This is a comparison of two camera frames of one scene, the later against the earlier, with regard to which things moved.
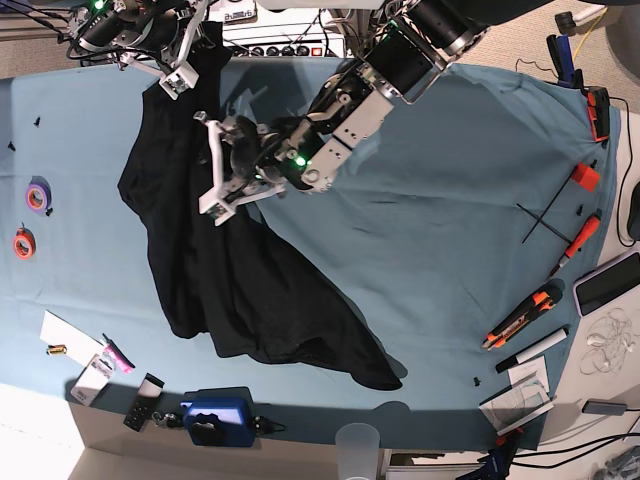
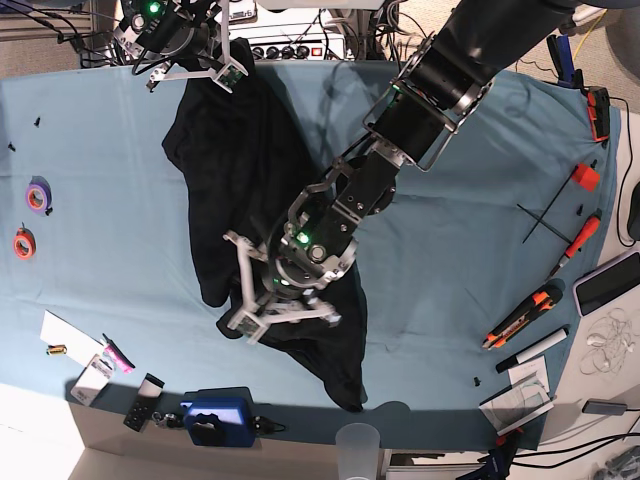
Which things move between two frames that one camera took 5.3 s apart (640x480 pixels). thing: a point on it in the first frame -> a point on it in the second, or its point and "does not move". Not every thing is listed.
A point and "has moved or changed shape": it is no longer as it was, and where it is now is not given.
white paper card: [79, 346] does not move
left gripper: [220, 201] -> [253, 319]
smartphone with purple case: [610, 281] does not move
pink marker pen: [116, 356] does not move
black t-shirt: [222, 276] has moved or changed shape
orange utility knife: [536, 303] does not move
